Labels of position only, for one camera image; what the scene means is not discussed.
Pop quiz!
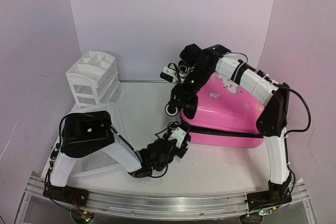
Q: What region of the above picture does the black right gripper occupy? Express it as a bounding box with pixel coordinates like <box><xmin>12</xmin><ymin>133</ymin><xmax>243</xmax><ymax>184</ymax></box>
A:
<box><xmin>169</xmin><ymin>65</ymin><xmax>214</xmax><ymax>107</ymax></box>

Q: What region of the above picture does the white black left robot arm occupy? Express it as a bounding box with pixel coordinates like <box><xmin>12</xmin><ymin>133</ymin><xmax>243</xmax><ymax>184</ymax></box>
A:
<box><xmin>46</xmin><ymin>111</ymin><xmax>191</xmax><ymax>201</ymax></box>

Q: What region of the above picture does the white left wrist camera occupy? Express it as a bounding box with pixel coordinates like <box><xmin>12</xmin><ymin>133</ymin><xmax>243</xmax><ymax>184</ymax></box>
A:
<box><xmin>168</xmin><ymin>124</ymin><xmax>190</xmax><ymax>149</ymax></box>

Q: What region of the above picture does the white perforated plastic basket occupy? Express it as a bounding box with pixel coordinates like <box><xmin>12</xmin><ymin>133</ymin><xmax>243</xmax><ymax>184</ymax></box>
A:
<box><xmin>70</xmin><ymin>103</ymin><xmax>127</xmax><ymax>178</ymax></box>

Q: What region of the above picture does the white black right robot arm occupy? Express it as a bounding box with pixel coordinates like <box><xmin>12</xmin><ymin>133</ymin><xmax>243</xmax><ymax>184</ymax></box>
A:
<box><xmin>160</xmin><ymin>44</ymin><xmax>291</xmax><ymax>209</ymax></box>

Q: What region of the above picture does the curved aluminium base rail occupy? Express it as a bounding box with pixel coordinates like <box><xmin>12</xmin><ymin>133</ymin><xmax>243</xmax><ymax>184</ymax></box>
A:
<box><xmin>17</xmin><ymin>175</ymin><xmax>314</xmax><ymax>220</ymax></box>

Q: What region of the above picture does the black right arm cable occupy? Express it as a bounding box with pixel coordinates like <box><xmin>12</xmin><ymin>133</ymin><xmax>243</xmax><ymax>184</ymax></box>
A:
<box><xmin>285</xmin><ymin>87</ymin><xmax>312</xmax><ymax>133</ymax></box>

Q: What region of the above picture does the pink cartoon hard-shell suitcase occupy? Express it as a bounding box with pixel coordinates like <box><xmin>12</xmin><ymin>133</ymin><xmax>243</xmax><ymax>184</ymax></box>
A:
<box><xmin>177</xmin><ymin>72</ymin><xmax>264</xmax><ymax>148</ymax></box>

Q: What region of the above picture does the white plastic drawer organizer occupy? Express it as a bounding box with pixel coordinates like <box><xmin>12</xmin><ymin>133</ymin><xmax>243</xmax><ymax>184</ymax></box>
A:
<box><xmin>66</xmin><ymin>51</ymin><xmax>122</xmax><ymax>108</ymax></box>

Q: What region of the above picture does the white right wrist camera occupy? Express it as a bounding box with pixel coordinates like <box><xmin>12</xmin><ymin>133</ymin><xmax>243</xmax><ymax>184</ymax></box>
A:
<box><xmin>160</xmin><ymin>63</ymin><xmax>184</xmax><ymax>83</ymax></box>

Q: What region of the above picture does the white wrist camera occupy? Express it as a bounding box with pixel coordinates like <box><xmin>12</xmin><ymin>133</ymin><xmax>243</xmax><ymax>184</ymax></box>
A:
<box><xmin>168</xmin><ymin>124</ymin><xmax>190</xmax><ymax>149</ymax></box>
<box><xmin>160</xmin><ymin>63</ymin><xmax>184</xmax><ymax>83</ymax></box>

